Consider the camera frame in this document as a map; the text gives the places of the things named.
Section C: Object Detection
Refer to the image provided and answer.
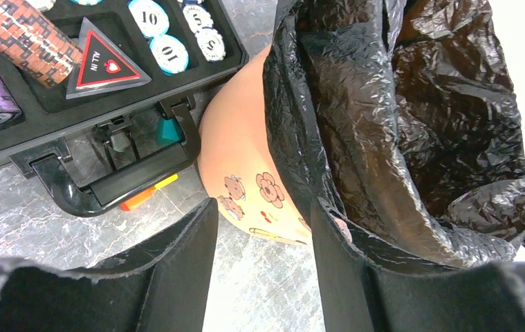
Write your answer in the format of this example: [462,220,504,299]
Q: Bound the black poker chip case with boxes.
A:
[0,1,248,217]

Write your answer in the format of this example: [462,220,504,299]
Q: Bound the white blue ten chip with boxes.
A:
[128,0,169,39]
[149,34,189,75]

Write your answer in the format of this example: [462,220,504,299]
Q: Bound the black trash bag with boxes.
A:
[263,1,525,268]

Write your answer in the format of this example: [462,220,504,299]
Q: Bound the orange capybara trash bin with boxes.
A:
[197,47,312,246]

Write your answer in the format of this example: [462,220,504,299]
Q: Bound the small red cube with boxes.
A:
[120,188,154,212]

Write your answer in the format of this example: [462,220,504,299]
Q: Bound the teal small cube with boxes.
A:
[156,118,185,147]

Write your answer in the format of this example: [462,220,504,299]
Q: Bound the brown poker chip stack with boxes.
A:
[0,1,83,87]

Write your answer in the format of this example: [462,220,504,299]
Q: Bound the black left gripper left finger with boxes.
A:
[0,199,219,331]

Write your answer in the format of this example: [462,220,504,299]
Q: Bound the red triangle dealer button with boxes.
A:
[66,17,151,100]

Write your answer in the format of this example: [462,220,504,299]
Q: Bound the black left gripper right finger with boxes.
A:
[310,199,525,331]

